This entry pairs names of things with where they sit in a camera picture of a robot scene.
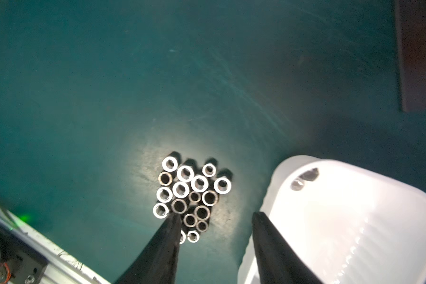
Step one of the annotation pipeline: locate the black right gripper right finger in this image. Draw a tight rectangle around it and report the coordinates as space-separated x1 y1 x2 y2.
252 212 322 284

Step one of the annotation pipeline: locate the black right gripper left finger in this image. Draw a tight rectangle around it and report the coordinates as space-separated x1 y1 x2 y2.
115 213 182 284

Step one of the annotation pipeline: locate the steel nut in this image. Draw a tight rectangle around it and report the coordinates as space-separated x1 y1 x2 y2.
290 178 305 191

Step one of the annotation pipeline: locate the white storage box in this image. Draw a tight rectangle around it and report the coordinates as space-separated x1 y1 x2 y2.
237 155 426 284

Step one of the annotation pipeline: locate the pile of steel nuts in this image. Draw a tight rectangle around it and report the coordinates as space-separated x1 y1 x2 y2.
152 151 233 244

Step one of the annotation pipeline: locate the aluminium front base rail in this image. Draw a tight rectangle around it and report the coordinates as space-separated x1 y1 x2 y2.
0 206 107 284

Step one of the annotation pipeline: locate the dark tree base plate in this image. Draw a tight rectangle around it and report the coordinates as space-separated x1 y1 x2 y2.
395 0 426 112

